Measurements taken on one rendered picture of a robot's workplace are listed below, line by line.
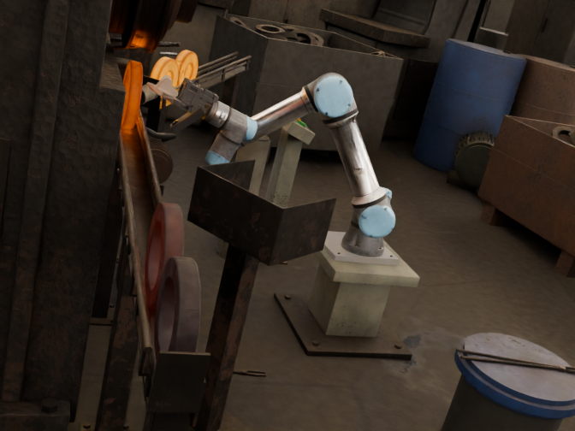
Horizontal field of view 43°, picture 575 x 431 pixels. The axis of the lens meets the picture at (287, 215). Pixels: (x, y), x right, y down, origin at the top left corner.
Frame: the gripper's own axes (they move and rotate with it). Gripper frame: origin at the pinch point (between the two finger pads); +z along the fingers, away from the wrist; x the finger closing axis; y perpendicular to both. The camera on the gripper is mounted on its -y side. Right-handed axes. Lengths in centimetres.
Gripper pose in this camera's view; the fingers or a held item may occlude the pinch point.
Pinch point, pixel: (150, 87)
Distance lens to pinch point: 226.9
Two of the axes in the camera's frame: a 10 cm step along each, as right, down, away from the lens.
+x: 2.7, 3.9, -8.8
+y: 5.0, -8.4, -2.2
